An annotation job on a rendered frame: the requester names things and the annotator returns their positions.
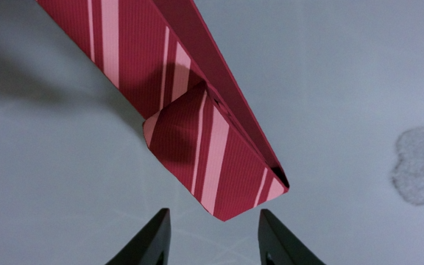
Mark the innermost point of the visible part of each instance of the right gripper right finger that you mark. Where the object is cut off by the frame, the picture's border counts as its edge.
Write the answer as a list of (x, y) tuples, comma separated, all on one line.
[(279, 246)]

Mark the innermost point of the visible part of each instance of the red striped necktie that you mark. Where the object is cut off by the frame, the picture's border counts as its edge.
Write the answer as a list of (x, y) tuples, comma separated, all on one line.
[(163, 59)]

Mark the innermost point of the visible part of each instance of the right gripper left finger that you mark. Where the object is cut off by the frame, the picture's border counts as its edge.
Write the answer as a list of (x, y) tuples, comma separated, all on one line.
[(150, 246)]

